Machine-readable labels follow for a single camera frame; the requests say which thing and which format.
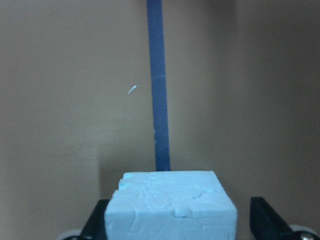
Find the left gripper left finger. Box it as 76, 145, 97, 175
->
79, 199, 110, 240

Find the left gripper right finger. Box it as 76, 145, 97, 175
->
249, 197, 293, 240

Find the light blue block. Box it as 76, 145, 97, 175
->
104, 170, 238, 240

